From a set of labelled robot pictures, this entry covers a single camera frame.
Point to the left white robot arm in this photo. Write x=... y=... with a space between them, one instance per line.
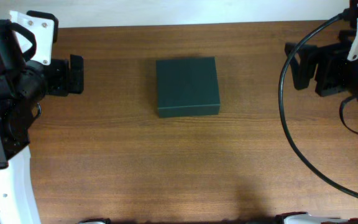
x=24 y=82

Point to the black box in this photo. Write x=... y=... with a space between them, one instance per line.
x=187 y=87

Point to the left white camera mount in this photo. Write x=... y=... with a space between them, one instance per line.
x=44 y=27

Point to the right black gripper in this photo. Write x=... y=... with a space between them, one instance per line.
x=330 y=61

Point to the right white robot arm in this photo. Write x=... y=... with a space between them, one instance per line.
x=351 y=85

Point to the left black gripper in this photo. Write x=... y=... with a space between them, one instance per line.
x=74 y=71

